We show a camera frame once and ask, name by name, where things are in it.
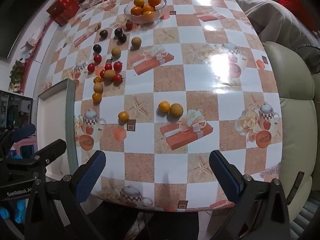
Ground dark cabinet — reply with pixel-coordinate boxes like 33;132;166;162
0;90;34;131

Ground grey sofa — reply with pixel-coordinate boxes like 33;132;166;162
207;0;320;74

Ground pink plastic stool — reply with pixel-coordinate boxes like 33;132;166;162
9;135;38;159

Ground white rectangular tray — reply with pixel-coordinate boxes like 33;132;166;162
37;78;77;178

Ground green potted plant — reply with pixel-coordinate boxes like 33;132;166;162
9;59;26;92

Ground checkered printed tablecloth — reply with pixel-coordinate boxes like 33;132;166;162
36;0;284;212

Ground person's left hand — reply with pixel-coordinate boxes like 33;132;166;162
0;200;27;224

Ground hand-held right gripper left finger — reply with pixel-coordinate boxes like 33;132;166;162
24;150;107;240

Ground large red gift box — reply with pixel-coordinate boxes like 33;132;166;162
46;0;83;27

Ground red cushion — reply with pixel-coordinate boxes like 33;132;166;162
278;0;304;14

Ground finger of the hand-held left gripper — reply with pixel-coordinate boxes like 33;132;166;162
6;139;67;173
0;124;36;158

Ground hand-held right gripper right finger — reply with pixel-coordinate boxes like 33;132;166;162
209;150;299;240

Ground clear glass bowl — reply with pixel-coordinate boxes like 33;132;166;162
124;0;167;24

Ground cream leather chair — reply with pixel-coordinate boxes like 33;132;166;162
262;41;320;230

